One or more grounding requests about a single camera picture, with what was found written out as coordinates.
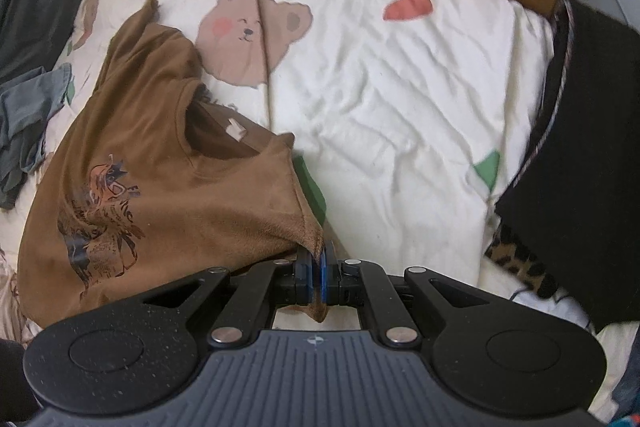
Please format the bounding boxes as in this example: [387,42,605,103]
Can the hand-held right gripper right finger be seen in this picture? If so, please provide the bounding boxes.
[320,243,488,349]

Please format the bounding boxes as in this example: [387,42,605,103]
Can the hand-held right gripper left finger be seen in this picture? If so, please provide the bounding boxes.
[142,246,318,350]

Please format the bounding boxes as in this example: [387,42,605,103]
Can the brown t-shirt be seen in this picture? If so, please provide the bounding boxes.
[17,0,331,328]

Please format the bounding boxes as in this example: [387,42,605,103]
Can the white printed blanket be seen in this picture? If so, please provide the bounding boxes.
[0,0,640,427]

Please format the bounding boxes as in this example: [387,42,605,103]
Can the floral beige cloth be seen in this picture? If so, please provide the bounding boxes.
[0,247,46,343]

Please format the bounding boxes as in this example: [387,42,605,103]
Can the black garment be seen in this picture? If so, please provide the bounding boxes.
[495,0,640,333]

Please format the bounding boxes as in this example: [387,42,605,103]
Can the grey garment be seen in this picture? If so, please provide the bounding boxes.
[0,67,73,210]

